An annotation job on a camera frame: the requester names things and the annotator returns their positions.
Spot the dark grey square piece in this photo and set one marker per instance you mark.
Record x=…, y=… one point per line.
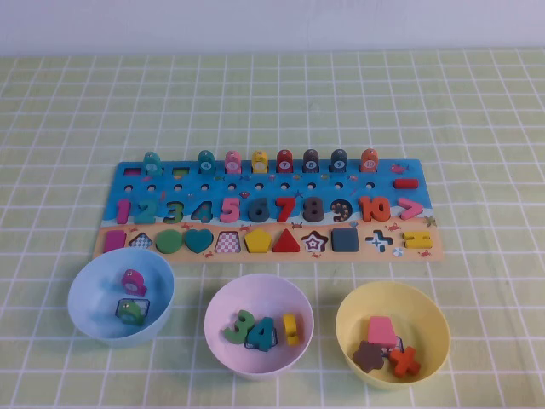
x=345, y=240

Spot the red number seven piece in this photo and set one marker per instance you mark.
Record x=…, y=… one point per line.
x=285, y=201

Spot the dark grey number six piece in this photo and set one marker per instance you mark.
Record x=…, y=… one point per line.
x=255, y=213

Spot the yellow pentagon piece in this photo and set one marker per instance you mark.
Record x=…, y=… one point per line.
x=258, y=242

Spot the brown number eight piece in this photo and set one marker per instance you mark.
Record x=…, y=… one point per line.
x=313, y=209

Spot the red triangle piece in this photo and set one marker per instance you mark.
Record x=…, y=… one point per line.
x=287, y=243

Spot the red fish piece seven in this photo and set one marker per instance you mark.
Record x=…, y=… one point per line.
x=285, y=164

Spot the yellow fish piece six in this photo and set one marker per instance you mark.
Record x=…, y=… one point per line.
x=259, y=164

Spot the pink number five piece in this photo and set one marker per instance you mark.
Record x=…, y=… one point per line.
x=229, y=209

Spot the brown fish piece eight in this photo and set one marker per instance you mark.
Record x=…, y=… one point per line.
x=311, y=164

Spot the pink fish piece five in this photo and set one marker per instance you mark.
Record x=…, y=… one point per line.
x=232, y=164

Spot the dark grey fish piece nine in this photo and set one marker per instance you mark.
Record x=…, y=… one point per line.
x=339, y=164

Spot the teal fish piece four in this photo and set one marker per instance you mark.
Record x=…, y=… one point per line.
x=206, y=164

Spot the teal heart piece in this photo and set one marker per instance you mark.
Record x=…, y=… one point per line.
x=198, y=240

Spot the orange number ten piece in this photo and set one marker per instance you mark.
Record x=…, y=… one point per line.
x=366, y=209

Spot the pink plastic bowl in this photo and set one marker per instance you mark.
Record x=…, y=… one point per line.
x=255, y=298

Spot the orange fish piece ten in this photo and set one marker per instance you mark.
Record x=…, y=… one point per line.
x=369, y=164

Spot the green circle piece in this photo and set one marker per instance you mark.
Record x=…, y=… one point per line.
x=168, y=241

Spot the blue wooden puzzle board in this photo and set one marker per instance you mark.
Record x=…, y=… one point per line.
x=383, y=187

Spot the yellow block symbol piece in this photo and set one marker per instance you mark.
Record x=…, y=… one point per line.
x=289, y=328

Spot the green number three piece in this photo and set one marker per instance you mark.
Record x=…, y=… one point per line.
x=243, y=327

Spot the teal fish piece two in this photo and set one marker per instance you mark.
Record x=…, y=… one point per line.
x=152, y=165

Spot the teal number two piece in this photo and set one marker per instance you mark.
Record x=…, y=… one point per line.
x=145, y=220

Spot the teal number four piece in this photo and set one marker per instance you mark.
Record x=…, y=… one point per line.
x=265, y=334

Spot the red minus sign piece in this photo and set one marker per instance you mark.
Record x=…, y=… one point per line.
x=406, y=183

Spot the pink greater-than sign piece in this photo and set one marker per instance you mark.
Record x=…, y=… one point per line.
x=415, y=208

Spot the yellow plastic bowl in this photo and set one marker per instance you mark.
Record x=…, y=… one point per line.
x=383, y=302

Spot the yellow equals sign piece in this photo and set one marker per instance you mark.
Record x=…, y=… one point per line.
x=417, y=235

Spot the magenta number one piece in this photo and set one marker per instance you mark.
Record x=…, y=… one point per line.
x=123, y=213

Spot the magenta fish piece one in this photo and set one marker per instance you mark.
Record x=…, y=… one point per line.
x=132, y=283

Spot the magenta rectangle piece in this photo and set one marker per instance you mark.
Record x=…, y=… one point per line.
x=114, y=240

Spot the pink trapezoid piece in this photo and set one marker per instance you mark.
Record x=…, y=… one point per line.
x=381, y=330

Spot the brown star piece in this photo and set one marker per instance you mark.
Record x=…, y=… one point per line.
x=368, y=355

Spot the green fish piece three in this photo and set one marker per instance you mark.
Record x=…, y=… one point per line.
x=127, y=315

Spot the light blue plastic bowl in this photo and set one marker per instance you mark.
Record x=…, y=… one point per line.
x=98, y=277

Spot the orange cross sign piece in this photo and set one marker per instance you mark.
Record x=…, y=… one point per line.
x=404, y=361

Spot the green checked tablecloth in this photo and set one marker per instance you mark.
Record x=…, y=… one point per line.
x=272, y=106

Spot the paper label under shapes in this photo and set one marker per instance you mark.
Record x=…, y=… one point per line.
x=398, y=343

